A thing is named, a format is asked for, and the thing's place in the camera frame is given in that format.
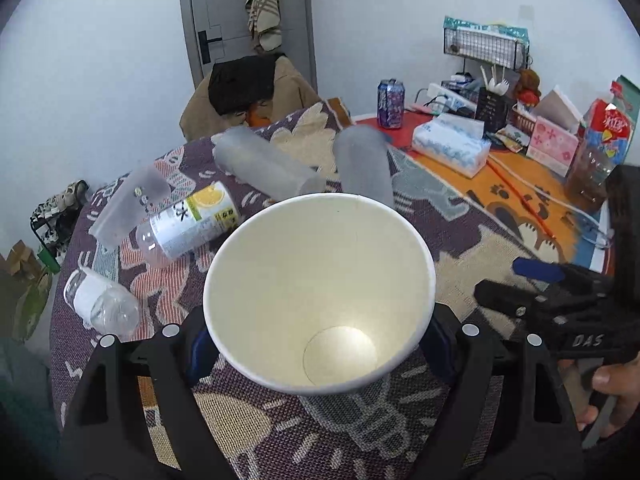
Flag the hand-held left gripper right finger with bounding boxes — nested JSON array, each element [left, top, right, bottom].
[[409, 304, 587, 480]]

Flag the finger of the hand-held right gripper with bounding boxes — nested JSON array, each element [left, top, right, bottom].
[[512, 257, 615, 297], [474, 280, 558, 332]]

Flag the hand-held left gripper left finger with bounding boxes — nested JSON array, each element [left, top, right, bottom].
[[60, 304, 237, 480]]

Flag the white paper cup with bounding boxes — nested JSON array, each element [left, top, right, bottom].
[[202, 192, 436, 396]]

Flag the frosted plastic cup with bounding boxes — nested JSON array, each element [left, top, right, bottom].
[[89, 164, 172, 249], [212, 126, 327, 204], [332, 125, 397, 209]]

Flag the person's right hand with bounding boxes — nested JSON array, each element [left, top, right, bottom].
[[575, 352, 640, 442]]

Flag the brown liquid plastic bottle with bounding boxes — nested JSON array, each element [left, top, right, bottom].
[[565, 129, 624, 212]]

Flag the orange stick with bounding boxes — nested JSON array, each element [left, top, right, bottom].
[[487, 157, 559, 242]]

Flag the purple woven patterned mat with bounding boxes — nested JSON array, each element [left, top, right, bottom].
[[49, 100, 568, 480]]

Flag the orange cartoon table mat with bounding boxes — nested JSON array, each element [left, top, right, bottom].
[[350, 109, 617, 277]]

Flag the white label clear bottle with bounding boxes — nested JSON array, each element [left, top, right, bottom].
[[63, 266, 142, 337]]

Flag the pink floral box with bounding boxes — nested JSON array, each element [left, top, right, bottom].
[[526, 87, 587, 179]]

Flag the lemon label plastic bottle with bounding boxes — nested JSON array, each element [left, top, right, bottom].
[[129, 181, 242, 269]]

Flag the colourful snack packet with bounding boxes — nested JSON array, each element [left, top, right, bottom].
[[492, 125, 532, 154]]

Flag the blue white tissue box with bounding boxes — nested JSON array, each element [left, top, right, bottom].
[[411, 112, 492, 180]]

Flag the black cutlery holder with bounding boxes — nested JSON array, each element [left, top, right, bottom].
[[475, 87, 516, 132]]

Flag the brown plush toy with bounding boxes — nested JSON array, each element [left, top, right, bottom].
[[515, 68, 544, 107]]

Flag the cardboard pieces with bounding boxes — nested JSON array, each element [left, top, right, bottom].
[[0, 240, 55, 343]]

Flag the white power strip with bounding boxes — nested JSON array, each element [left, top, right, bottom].
[[426, 82, 472, 112]]

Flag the spotted fabric bag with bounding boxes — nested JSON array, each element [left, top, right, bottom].
[[29, 180, 92, 262]]

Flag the blue drink can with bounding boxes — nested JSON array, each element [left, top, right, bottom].
[[376, 78, 407, 130]]

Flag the black garment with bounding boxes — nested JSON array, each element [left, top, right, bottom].
[[207, 53, 279, 116]]

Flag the brown coat on chair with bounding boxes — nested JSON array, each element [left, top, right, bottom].
[[180, 54, 322, 142]]

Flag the grey door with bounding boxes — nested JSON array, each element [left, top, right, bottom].
[[177, 0, 319, 97]]

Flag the plaid scarf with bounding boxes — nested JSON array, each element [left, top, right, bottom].
[[244, 0, 284, 54]]

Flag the white cable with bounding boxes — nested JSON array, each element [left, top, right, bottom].
[[487, 154, 615, 250]]

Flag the black wire wall basket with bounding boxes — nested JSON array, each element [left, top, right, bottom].
[[442, 16, 532, 72]]

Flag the black door handle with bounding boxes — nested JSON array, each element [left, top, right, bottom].
[[197, 30, 224, 65]]

